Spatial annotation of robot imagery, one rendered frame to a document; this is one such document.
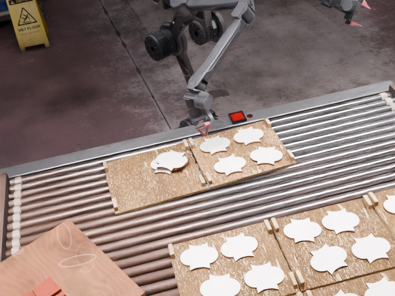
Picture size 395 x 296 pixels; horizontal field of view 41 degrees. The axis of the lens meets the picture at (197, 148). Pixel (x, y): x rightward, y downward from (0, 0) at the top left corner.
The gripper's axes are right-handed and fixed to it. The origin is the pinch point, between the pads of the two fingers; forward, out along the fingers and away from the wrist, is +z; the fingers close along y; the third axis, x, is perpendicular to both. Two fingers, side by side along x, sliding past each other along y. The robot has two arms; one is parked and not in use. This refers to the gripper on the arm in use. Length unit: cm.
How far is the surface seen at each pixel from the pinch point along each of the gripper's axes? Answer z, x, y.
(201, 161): 11.4, 6.6, -7.1
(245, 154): 15.6, -13.7, -10.6
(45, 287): -23, 72, -74
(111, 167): 3.1, 45.8, 6.4
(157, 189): 7.5, 29.7, -17.1
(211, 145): 11.4, -1.1, 0.5
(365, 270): 22, -28, -88
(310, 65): 123, -128, 187
